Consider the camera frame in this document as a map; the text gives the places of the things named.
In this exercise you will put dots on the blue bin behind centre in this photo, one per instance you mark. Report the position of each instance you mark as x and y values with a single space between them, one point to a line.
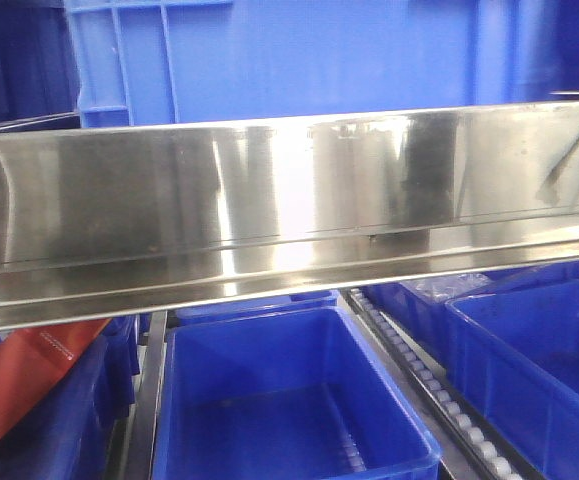
253 307

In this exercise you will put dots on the stainless steel shelf front rail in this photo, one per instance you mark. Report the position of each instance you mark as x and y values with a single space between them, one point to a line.
111 221

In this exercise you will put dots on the blue bin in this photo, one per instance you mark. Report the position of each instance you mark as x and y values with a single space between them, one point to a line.
419 305
253 307
515 359
293 395
66 435

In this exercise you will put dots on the metal divider rail left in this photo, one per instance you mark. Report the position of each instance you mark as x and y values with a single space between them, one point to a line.
139 451

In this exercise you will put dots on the blue bin lower left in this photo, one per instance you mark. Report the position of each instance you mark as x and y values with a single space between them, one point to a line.
66 435

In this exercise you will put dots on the red packet in left bin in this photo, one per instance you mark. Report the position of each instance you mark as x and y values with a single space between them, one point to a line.
34 360

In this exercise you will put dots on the large blue crate upper shelf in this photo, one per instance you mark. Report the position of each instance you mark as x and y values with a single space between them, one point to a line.
161 62

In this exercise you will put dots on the blue bin lower right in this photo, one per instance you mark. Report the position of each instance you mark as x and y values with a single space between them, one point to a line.
515 359

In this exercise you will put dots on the blue bin behind right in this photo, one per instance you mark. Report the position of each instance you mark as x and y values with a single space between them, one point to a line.
419 305

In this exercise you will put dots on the blue bin lower centre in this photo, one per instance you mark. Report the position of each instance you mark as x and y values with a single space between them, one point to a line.
293 395

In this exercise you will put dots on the roller track right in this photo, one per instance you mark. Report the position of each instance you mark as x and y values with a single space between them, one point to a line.
471 447

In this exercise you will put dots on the dark blue crate upper left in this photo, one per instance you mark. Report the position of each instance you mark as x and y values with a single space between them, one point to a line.
38 74

